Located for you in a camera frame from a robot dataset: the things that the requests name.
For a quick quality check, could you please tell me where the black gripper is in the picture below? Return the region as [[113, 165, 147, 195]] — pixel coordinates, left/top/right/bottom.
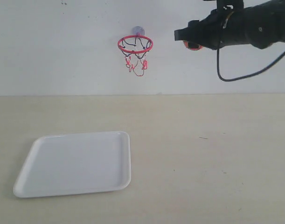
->
[[174, 6, 250, 50]]

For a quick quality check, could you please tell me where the small orange basketball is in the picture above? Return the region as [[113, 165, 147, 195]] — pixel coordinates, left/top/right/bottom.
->
[[183, 41, 203, 51]]

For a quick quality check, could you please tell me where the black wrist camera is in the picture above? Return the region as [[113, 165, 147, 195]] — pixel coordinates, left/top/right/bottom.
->
[[216, 0, 244, 11]]

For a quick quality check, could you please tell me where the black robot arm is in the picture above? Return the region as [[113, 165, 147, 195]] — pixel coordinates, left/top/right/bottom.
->
[[174, 0, 285, 50]]

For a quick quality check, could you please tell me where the red mini basketball hoop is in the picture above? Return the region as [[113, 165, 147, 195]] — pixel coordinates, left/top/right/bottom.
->
[[117, 35, 153, 77]]

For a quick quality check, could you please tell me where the white plastic tray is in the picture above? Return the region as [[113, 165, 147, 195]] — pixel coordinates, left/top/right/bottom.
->
[[13, 131, 131, 198]]

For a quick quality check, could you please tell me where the clear suction cup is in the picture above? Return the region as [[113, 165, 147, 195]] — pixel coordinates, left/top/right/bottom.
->
[[132, 26, 145, 36]]

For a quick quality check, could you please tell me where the black cable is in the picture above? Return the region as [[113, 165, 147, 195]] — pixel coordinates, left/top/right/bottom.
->
[[216, 39, 285, 82]]

